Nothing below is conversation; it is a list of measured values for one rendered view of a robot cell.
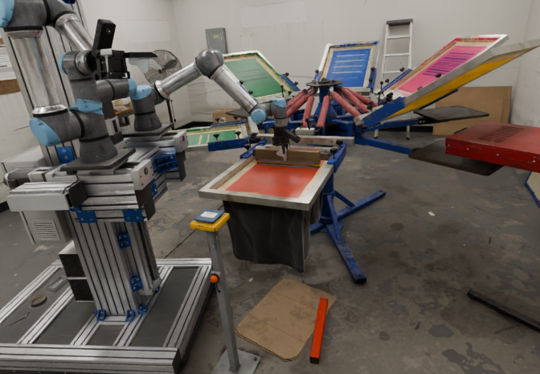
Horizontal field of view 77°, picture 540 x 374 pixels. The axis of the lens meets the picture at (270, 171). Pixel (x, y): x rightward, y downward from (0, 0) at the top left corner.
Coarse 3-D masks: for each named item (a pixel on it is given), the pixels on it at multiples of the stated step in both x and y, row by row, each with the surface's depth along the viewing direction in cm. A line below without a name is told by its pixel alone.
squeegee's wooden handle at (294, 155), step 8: (256, 152) 208; (264, 152) 206; (272, 152) 204; (288, 152) 199; (296, 152) 198; (304, 152) 196; (312, 152) 194; (320, 152) 194; (256, 160) 210; (280, 160) 203; (288, 160) 201; (296, 160) 199; (304, 160) 197; (312, 160) 195; (320, 160) 196
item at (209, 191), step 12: (252, 156) 218; (228, 168) 198; (240, 168) 204; (324, 168) 185; (216, 180) 182; (324, 180) 172; (204, 192) 170; (216, 192) 167; (228, 192) 166; (240, 192) 165; (312, 192) 159; (264, 204) 158; (276, 204) 156; (288, 204) 153; (300, 204) 151; (312, 204) 154
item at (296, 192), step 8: (288, 168) 200; (296, 168) 199; (304, 168) 198; (304, 176) 187; (312, 176) 186; (304, 184) 177; (264, 192) 172; (272, 192) 171; (280, 192) 170; (288, 192) 169; (296, 192) 169
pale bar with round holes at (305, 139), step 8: (256, 136) 240; (264, 136) 238; (272, 136) 236; (304, 136) 229; (312, 136) 227; (320, 136) 226; (328, 136) 224; (336, 136) 222; (312, 144) 226; (320, 144) 224; (328, 144) 222; (336, 144) 220; (352, 144) 215
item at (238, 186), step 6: (252, 168) 205; (258, 168) 204; (264, 168) 203; (270, 168) 202; (276, 168) 201; (282, 168) 201; (246, 174) 197; (252, 174) 196; (240, 180) 189; (234, 186) 182; (240, 186) 182; (246, 186) 181; (252, 186) 180; (258, 186) 180; (264, 186) 179; (258, 192) 172
